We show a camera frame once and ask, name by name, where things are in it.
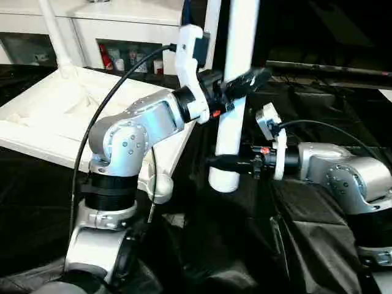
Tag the white plastic table top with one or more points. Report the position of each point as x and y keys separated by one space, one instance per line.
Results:
x=49 y=116

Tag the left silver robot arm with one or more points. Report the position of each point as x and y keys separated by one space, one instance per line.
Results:
x=131 y=131

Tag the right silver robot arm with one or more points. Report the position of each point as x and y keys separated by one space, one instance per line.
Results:
x=343 y=177

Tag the black plastic mat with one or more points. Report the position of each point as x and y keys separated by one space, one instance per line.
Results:
x=306 y=245

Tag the white board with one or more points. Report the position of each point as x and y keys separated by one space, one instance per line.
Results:
x=387 y=94

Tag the white glass-door cabinet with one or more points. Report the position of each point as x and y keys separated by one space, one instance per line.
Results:
x=92 y=18

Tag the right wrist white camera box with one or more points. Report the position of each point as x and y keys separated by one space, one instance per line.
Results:
x=272 y=122

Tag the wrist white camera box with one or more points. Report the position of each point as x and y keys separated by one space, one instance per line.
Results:
x=187 y=55
x=272 y=122

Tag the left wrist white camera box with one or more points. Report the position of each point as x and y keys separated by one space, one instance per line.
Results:
x=187 y=55

